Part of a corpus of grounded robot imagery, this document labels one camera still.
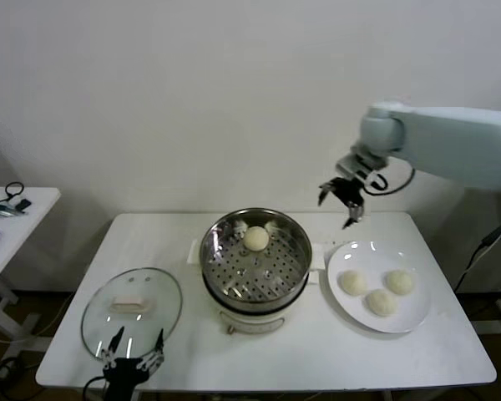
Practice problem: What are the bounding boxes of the cream electric cooker base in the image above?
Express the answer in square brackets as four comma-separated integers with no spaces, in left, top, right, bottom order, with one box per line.
[186,240,325,335]

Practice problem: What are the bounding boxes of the glass lid with cream handle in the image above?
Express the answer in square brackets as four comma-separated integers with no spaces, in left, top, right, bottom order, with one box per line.
[81,266,184,361]

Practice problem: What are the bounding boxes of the white side table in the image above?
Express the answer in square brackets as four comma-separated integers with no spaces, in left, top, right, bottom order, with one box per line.
[0,186,63,356]

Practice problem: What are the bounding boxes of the white steamed baozi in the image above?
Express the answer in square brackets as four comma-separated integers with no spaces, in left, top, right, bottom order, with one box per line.
[386,269,416,296]
[243,226,271,253]
[365,289,398,317]
[337,270,367,297]

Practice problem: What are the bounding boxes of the white round plate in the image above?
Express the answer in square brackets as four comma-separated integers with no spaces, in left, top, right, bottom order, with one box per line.
[326,240,432,334]

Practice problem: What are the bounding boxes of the stainless steel steamer basket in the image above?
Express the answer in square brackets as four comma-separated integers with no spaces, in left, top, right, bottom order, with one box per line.
[199,207,314,312]

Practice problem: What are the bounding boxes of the black floor cable bundle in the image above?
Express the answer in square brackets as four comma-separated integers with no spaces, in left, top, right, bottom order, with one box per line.
[0,354,38,401]

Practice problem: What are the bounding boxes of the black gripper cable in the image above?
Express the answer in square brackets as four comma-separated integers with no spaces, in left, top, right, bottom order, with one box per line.
[365,160,417,196]
[82,374,109,401]

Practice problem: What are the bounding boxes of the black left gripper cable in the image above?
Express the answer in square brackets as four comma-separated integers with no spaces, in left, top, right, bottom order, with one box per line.
[82,374,109,401]

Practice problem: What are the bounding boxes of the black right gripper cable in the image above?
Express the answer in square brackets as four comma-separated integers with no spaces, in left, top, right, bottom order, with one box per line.
[365,160,417,196]

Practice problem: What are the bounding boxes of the black power adapter cable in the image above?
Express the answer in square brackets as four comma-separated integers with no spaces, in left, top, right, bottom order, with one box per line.
[454,219,501,293]

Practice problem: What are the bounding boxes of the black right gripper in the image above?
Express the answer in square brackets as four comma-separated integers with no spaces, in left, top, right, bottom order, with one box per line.
[318,177,367,230]

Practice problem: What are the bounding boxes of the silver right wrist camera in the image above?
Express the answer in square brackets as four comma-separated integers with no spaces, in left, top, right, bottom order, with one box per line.
[335,144,392,185]

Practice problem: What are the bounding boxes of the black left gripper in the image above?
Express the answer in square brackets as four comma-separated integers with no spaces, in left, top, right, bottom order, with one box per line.
[99,327,166,401]

